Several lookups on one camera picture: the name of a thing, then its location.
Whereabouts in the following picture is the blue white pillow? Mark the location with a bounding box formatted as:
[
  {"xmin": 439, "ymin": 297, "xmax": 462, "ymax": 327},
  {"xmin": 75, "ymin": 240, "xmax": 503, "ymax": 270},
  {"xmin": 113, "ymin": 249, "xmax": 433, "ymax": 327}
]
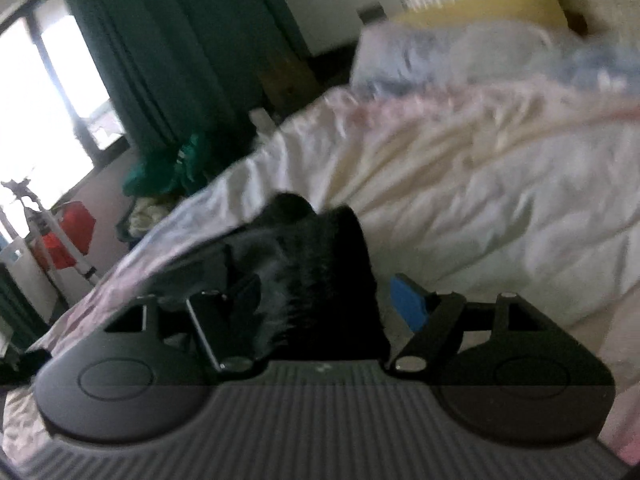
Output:
[{"xmin": 349, "ymin": 21, "xmax": 639, "ymax": 96}]

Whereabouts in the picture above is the green clothes pile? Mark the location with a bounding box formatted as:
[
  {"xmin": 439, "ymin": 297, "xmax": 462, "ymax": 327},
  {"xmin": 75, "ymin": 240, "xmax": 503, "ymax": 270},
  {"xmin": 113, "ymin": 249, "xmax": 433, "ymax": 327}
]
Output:
[{"xmin": 122, "ymin": 133, "xmax": 212, "ymax": 197}]

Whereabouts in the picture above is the black framed window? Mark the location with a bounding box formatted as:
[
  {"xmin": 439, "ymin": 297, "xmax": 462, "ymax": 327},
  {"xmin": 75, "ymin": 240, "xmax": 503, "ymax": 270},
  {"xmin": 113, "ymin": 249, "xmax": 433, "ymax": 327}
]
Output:
[{"xmin": 1, "ymin": 0, "xmax": 129, "ymax": 207}]

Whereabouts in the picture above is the white tripod stand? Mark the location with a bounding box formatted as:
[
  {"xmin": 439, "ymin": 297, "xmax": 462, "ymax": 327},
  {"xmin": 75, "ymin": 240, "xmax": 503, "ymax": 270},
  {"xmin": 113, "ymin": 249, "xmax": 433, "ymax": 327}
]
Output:
[{"xmin": 1, "ymin": 178, "xmax": 101, "ymax": 295}]

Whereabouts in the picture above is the right teal curtain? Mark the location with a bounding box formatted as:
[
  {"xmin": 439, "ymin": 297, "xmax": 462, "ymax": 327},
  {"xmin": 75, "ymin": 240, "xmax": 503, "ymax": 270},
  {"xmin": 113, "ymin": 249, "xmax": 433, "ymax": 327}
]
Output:
[{"xmin": 66, "ymin": 0, "xmax": 309, "ymax": 159}]

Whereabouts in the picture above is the black knit garment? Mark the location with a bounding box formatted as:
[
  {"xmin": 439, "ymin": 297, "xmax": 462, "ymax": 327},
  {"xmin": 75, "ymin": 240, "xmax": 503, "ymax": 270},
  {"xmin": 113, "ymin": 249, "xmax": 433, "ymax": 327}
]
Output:
[{"xmin": 143, "ymin": 193, "xmax": 390, "ymax": 363}]

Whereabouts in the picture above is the yellow pillow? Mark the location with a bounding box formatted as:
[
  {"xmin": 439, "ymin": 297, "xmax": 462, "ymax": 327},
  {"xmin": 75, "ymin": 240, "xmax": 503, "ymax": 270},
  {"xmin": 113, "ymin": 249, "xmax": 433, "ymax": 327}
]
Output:
[{"xmin": 392, "ymin": 0, "xmax": 568, "ymax": 29}]

